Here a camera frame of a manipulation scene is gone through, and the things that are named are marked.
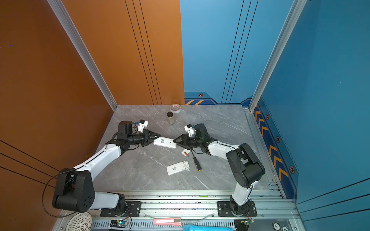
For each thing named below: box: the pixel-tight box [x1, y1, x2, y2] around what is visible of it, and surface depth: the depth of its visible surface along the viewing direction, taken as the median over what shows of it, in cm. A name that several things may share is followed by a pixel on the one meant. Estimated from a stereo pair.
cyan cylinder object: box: [183, 224, 234, 231], surface depth 71 cm
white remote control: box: [166, 160, 191, 176], surface depth 89 cm
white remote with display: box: [153, 136, 177, 149], surface depth 82 cm
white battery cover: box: [181, 148, 191, 157], surface depth 96 cm
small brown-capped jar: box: [166, 111, 175, 126], surface depth 105 cm
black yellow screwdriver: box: [190, 149, 202, 172], surface depth 89 cm
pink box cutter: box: [152, 217, 182, 227], surface depth 71 cm
